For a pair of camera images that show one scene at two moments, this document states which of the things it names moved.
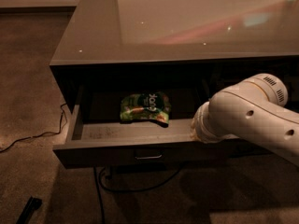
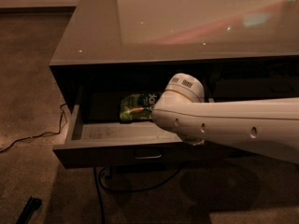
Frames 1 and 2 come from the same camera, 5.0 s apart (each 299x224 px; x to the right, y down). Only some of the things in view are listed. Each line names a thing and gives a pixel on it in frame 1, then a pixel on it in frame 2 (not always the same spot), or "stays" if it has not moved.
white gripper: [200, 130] -> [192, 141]
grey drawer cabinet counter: [135, 63] stays
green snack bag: [145, 105] stays
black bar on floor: [32, 205] stays
